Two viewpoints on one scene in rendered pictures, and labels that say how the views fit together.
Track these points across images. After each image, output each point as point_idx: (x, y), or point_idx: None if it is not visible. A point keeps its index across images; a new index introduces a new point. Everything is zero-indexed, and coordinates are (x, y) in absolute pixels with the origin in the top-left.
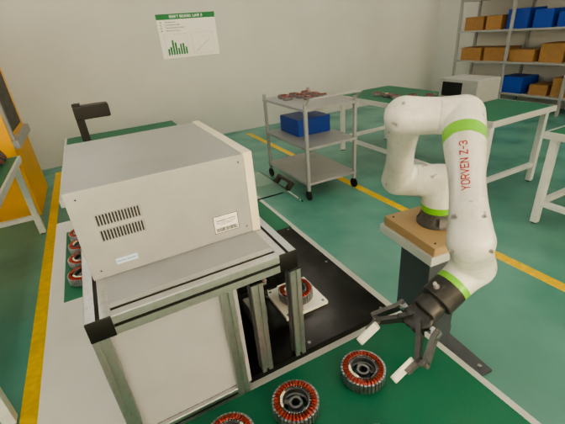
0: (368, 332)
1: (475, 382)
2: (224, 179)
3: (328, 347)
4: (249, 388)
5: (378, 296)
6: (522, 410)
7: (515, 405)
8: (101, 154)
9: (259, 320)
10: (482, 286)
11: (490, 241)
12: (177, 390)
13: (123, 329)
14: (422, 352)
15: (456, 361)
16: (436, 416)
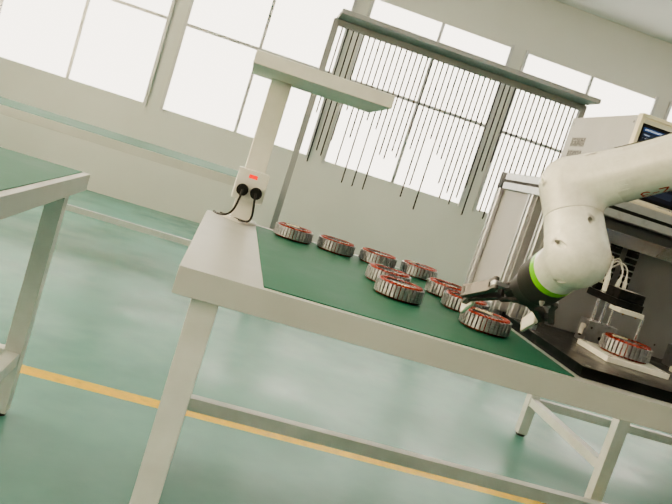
0: (528, 316)
1: (441, 336)
2: (621, 134)
3: (530, 343)
4: (492, 311)
5: (624, 392)
6: (393, 326)
7: (400, 328)
8: None
9: (530, 247)
10: (542, 265)
11: (550, 165)
12: (488, 269)
13: (504, 185)
14: (480, 297)
15: (476, 349)
16: (417, 316)
